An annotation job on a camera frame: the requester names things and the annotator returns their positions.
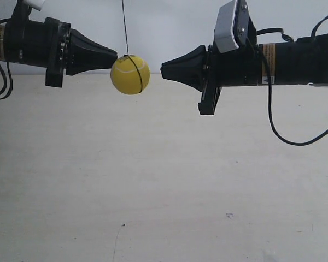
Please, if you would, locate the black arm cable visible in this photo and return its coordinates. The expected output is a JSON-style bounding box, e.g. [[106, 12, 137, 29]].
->
[[244, 12, 328, 146], [0, 58, 14, 100]]

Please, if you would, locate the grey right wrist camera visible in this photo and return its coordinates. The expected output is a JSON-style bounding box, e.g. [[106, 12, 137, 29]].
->
[[214, 0, 257, 53]]

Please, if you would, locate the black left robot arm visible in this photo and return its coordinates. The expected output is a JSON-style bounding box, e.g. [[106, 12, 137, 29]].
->
[[0, 1, 118, 88]]

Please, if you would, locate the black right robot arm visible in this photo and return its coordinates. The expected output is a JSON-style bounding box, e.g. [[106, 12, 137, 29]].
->
[[160, 34, 328, 115]]

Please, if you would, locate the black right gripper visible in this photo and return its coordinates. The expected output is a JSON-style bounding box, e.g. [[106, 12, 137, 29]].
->
[[160, 43, 261, 115]]

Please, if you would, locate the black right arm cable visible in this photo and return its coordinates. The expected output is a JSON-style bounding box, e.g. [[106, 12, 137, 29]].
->
[[244, 12, 328, 146]]

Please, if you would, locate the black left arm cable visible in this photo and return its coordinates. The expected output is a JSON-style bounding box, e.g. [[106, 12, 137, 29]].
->
[[0, 58, 14, 100]]

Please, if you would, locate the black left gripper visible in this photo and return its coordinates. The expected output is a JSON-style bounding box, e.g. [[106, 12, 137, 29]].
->
[[4, 1, 117, 88]]

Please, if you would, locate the yellow tennis ball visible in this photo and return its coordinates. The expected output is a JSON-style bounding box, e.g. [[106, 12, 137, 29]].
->
[[110, 55, 150, 95]]

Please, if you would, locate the thin black string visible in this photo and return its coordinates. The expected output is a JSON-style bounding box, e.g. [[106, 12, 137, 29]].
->
[[121, 0, 131, 57]]

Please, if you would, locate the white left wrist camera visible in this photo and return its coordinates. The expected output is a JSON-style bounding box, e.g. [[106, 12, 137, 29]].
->
[[21, 0, 45, 11]]

